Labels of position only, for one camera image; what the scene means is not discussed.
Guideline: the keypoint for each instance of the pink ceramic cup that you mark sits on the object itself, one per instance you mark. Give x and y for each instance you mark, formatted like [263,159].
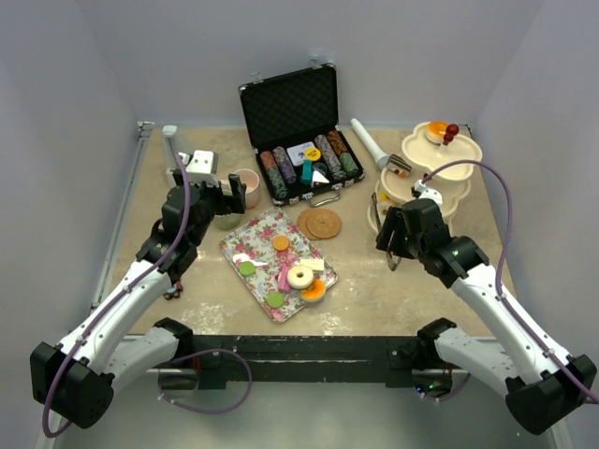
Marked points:
[252,182]

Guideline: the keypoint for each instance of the pink wafer sweet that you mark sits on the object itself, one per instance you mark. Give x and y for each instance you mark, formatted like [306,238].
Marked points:
[286,263]

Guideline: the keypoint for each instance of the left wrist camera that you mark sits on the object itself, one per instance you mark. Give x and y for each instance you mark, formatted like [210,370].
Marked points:
[200,166]

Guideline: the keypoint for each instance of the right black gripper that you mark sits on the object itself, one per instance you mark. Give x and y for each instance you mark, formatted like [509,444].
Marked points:
[395,221]

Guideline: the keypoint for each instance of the black base frame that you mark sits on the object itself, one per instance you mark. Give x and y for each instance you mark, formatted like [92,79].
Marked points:
[395,362]

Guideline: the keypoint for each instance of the black poker chip case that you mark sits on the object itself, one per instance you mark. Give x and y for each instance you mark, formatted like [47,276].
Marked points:
[292,109]

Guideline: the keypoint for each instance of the white clamp device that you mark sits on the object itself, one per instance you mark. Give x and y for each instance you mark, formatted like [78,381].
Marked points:
[175,149]

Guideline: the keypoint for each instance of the green macaron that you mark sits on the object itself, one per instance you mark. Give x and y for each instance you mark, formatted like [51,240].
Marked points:
[276,299]
[247,268]

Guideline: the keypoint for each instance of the green ceramic cup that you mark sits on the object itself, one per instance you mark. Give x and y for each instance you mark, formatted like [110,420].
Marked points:
[227,222]

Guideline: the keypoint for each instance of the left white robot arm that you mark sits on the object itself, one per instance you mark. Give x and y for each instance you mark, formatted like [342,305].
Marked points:
[78,377]

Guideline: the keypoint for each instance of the floral serving tray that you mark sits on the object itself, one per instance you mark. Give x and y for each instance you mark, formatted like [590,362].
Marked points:
[252,242]

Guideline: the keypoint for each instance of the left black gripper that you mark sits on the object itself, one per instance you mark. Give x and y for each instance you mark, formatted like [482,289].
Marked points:
[237,195]

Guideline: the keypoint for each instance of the orange glazed donut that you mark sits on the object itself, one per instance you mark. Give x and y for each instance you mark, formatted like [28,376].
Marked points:
[435,131]

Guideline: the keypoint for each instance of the woven rattan coaster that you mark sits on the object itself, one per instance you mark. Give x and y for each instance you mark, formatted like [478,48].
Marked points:
[302,224]
[324,224]

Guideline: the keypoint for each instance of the chocolate layered cake slice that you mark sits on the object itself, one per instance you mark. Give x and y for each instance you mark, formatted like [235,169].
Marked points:
[398,166]

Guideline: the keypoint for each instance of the white wafer bar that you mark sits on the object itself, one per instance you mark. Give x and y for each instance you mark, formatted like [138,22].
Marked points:
[315,264]

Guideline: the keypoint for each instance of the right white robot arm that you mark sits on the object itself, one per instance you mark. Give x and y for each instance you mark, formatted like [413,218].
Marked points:
[541,381]

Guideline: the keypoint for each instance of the orange round biscuit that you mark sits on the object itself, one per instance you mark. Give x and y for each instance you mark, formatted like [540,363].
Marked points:
[280,243]

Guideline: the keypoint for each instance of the owl figurine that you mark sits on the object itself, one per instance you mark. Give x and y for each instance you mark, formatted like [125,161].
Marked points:
[174,291]

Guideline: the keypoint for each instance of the cream three-tier cake stand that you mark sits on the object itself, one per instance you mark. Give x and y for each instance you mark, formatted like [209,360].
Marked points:
[453,183]

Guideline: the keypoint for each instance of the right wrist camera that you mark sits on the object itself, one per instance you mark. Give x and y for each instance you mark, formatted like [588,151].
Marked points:
[420,190]

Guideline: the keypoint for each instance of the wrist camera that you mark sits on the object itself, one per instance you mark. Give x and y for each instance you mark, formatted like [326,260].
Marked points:
[420,190]
[200,166]

